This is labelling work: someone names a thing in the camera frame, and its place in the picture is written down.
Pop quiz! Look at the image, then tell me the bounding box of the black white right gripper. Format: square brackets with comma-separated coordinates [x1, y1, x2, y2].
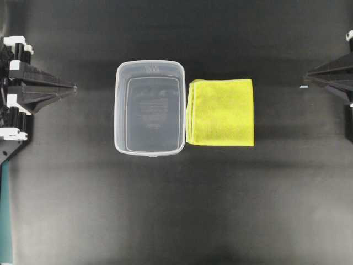
[302, 29, 353, 139]

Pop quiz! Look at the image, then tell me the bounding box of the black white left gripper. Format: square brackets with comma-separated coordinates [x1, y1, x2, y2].
[1, 36, 77, 164]

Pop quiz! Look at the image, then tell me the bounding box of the clear plastic container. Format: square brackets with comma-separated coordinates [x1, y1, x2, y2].
[114, 60, 186, 157]

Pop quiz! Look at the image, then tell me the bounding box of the yellow folded towel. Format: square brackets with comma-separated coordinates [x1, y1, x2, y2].
[186, 79, 254, 146]

